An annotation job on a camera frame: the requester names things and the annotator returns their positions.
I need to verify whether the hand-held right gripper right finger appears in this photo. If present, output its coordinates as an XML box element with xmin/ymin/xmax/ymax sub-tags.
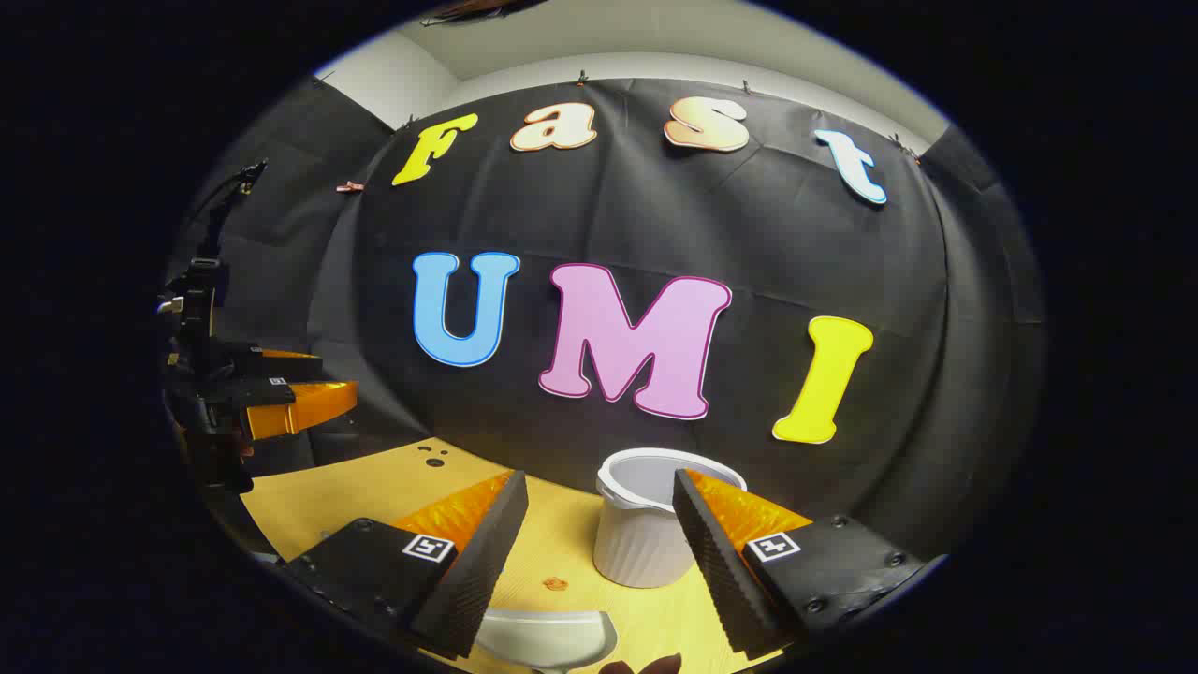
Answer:
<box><xmin>672</xmin><ymin>468</ymin><xmax>937</xmax><ymax>656</ymax></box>

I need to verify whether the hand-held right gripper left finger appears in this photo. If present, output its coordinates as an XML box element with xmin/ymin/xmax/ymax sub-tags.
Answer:
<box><xmin>281</xmin><ymin>468</ymin><xmax>530</xmax><ymax>661</ymax></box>

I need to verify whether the white ribbed garbage bin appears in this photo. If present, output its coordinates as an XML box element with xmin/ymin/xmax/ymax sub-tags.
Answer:
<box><xmin>593</xmin><ymin>447</ymin><xmax>750</xmax><ymax>589</ymax></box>

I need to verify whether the white dustpan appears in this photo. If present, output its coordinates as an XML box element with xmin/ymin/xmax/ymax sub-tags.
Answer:
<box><xmin>473</xmin><ymin>608</ymin><xmax>619</xmax><ymax>674</ymax></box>

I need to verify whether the wooden desktop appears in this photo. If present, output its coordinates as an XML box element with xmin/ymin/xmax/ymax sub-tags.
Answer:
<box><xmin>239</xmin><ymin>435</ymin><xmax>796</xmax><ymax>674</ymax></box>

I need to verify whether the black backdrop cloth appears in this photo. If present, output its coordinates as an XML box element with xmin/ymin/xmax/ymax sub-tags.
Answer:
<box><xmin>168</xmin><ymin>77</ymin><xmax>1047</xmax><ymax>563</ymax></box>

